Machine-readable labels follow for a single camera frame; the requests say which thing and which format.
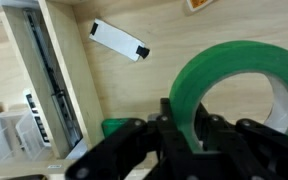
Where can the orange sticker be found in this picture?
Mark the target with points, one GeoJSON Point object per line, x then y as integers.
{"type": "Point", "coordinates": [199, 4]}

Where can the white paper strip black ends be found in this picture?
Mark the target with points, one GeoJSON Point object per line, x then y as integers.
{"type": "Point", "coordinates": [117, 40]}

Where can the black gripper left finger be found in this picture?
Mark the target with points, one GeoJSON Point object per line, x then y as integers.
{"type": "Point", "coordinates": [124, 146]}

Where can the white remote control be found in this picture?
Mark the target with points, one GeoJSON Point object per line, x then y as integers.
{"type": "Point", "coordinates": [34, 115]}

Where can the wooden drawer with supplies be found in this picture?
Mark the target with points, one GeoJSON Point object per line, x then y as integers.
{"type": "Point", "coordinates": [4, 66]}

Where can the empty wooden drawer white front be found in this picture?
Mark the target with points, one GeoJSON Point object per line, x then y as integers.
{"type": "Point", "coordinates": [134, 83]}

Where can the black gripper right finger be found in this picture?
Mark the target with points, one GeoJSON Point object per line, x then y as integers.
{"type": "Point", "coordinates": [250, 150]}

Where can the green masking tape roll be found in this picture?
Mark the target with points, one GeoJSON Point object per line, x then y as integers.
{"type": "Point", "coordinates": [217, 60]}

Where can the small green box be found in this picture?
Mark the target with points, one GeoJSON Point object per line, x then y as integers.
{"type": "Point", "coordinates": [112, 126]}

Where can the clear plastic box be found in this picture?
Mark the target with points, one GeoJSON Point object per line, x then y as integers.
{"type": "Point", "coordinates": [4, 140]}

